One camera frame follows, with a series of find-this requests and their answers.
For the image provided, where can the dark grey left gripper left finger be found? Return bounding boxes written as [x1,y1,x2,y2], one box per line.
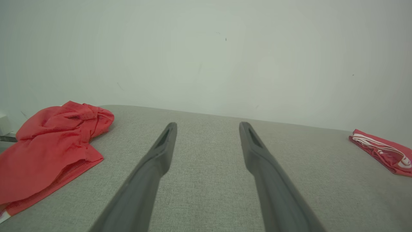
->
[89,122,178,232]

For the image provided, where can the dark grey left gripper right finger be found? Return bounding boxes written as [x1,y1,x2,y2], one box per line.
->
[239,121,326,232]

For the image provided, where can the red mesh shorts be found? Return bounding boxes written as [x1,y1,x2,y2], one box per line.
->
[0,101,115,224]

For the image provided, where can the red jersey with white sleeves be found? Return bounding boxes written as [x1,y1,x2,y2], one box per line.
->
[349,129,412,178]

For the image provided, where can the white wall box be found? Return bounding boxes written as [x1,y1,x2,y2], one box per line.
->
[0,112,10,136]

